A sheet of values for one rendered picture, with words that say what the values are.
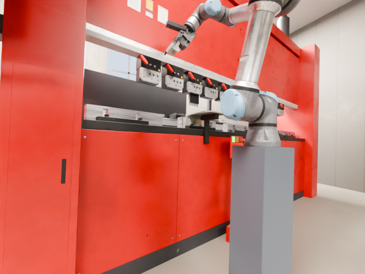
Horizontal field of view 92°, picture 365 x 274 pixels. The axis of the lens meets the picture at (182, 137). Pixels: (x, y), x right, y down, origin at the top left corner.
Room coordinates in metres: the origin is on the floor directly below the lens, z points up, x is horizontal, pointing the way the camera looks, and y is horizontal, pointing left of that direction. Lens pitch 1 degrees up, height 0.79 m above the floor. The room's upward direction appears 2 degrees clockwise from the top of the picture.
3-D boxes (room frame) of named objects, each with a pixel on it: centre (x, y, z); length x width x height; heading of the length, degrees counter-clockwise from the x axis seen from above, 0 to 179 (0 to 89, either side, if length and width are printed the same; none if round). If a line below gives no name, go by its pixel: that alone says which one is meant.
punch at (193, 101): (1.47, -0.08, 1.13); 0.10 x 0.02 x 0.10; 128
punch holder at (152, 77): (1.21, 0.25, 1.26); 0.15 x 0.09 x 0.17; 128
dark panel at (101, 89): (1.73, 0.42, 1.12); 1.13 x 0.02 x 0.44; 128
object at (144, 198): (1.84, -0.62, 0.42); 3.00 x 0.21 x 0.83; 128
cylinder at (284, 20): (2.80, -1.55, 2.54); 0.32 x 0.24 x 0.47; 128
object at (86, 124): (1.84, -0.62, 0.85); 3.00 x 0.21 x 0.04; 128
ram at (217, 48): (1.87, -0.59, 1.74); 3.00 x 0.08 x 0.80; 128
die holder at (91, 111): (1.13, 0.35, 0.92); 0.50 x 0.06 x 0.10; 128
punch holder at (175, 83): (1.33, 0.09, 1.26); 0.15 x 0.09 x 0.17; 128
